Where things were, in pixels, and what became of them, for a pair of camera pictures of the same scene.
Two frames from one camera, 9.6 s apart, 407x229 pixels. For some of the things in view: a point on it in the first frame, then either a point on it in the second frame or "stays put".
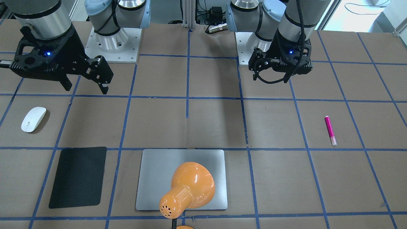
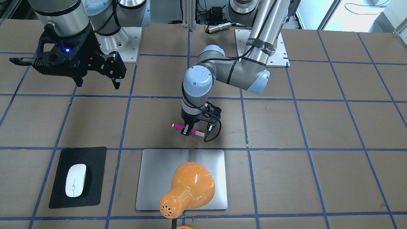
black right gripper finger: x=99 y=71 to x=114 y=68
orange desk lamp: x=194 y=186 stays put
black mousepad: x=79 y=177 stays put
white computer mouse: x=32 y=118 to x=75 y=180
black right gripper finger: x=65 y=82 to x=77 y=77
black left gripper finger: x=257 y=67 to x=186 y=130
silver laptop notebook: x=157 y=166 stays put
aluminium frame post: x=189 y=8 stays put
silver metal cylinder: x=219 y=27 stays put
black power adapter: x=216 y=13 stays put
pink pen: x=330 y=130 to x=195 y=132
